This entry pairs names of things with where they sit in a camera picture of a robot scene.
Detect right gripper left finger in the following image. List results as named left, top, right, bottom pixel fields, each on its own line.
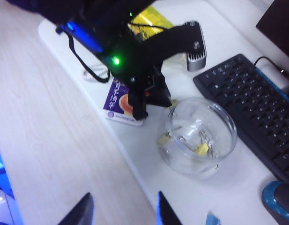
left=56, top=192, right=95, bottom=225

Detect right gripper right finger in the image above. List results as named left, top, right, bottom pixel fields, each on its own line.
left=155, top=191, right=183, bottom=225

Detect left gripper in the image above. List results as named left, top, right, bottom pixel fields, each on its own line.
left=124, top=65, right=173, bottom=120

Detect blue binder clip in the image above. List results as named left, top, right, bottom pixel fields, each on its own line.
left=204, top=211, right=222, bottom=225

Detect clear plastic jar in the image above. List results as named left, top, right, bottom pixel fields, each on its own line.
left=156, top=97, right=238, bottom=180

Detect silver paper clips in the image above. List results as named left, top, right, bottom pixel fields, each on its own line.
left=198, top=130, right=220, bottom=169

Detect purple and orange card tag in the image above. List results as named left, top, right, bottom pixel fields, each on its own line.
left=103, top=78, right=145, bottom=128

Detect black computer keyboard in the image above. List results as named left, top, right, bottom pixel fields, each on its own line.
left=192, top=53, right=289, bottom=186

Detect white desk riser platform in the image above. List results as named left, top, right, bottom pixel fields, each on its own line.
left=37, top=0, right=289, bottom=225

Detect blue and black mouse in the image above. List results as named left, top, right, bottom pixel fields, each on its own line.
left=261, top=180, right=289, bottom=225

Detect black computer monitor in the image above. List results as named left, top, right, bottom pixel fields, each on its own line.
left=255, top=0, right=289, bottom=52

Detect white braided lanyard loop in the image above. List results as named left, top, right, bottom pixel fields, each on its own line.
left=82, top=65, right=110, bottom=82

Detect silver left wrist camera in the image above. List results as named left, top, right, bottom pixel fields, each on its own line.
left=183, top=20, right=207, bottom=72

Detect black monitor cable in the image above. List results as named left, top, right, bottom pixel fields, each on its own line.
left=253, top=55, right=289, bottom=77

